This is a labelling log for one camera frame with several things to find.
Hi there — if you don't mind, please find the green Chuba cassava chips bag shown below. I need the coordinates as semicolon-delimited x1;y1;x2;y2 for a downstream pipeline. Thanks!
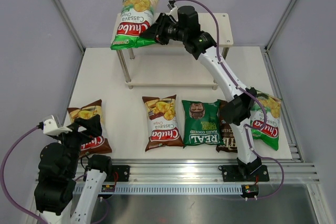
110;0;159;50

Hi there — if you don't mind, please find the brown Kettle sea salt bag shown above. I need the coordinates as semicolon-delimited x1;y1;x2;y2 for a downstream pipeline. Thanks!
216;100;237;153

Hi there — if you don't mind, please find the brown Chuba barbeque bag left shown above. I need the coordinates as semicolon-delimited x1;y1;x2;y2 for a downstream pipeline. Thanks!
67;99;112;158

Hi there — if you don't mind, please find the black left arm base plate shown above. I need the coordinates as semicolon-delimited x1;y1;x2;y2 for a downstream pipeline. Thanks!
105;165;130;183

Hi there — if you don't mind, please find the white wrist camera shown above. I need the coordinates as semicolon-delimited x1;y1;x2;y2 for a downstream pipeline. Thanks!
167;0;178;16
43;115;72;136

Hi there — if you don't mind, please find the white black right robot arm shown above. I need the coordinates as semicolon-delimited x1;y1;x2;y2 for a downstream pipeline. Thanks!
140;6;262;180

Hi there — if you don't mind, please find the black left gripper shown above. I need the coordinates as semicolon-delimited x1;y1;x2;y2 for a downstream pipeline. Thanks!
52;113;102;176

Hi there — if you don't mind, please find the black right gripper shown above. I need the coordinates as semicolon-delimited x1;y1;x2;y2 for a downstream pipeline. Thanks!
139;14;187;46

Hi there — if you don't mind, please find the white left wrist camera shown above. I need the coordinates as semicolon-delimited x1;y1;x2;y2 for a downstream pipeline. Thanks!
43;115;72;136

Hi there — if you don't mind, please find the aluminium mounting rail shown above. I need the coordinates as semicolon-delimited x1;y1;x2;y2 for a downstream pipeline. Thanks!
34;142;321;185

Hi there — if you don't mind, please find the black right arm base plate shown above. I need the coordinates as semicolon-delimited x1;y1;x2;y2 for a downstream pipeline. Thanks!
218;165;270;182

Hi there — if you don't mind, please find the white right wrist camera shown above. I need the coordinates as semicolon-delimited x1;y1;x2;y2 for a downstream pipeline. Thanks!
167;0;178;16

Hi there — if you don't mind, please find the brown chuba barbeque bag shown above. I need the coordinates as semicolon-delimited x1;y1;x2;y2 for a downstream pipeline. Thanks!
142;95;184;152
67;99;112;158

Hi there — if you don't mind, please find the green REAL chips bag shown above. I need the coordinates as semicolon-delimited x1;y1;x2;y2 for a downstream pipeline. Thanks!
182;100;223;146

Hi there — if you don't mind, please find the white slotted cable duct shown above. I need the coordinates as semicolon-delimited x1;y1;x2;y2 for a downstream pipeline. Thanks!
72;183;245;195

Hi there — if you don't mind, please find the brown Chuba barbeque bag centre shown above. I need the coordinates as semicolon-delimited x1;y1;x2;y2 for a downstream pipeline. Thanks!
142;95;184;152

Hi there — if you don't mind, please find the two-tier beige wooden shelf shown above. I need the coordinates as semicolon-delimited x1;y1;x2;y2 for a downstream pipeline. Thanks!
116;13;234;89

